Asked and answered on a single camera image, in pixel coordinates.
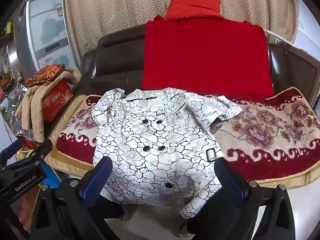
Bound red printed box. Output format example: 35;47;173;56
41;80;74;123

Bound white black-patterned coat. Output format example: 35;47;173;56
91;87;243;219

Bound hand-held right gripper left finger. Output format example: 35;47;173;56
30;156;113;240

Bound red throw blanket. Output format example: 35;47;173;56
141;15;274;98

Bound white rail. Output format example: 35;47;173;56
264;29;320;63

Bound silver floral refrigerator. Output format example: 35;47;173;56
14;0;80;78

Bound beige quilted jacket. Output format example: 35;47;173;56
14;67;82;143

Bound person's right leg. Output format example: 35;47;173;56
186;197;227;240

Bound person's left leg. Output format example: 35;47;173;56
99;194;125;220

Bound person's leg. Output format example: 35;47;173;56
186;197;227;240
99;194;125;220

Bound silver foil wrap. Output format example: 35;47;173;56
2;82;35;140

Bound dark wooden furniture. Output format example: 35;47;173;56
284;46;320;105

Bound orange artificial flowers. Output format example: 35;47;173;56
0;71;15;90

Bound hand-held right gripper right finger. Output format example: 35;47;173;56
214;156;297;240

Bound brown leather sofa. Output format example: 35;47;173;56
46;24;287;140

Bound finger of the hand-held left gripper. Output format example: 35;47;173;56
0;139;23;167
25;140;53;165

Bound orange black patterned cloth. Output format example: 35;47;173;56
26;64;67;87

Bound yellow blue toy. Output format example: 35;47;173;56
15;147;36;160

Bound red pillow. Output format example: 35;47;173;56
164;0;222;20

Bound floral plush blanket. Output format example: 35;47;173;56
46;87;320;190

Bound beige dotted curtain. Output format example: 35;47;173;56
49;0;300;65

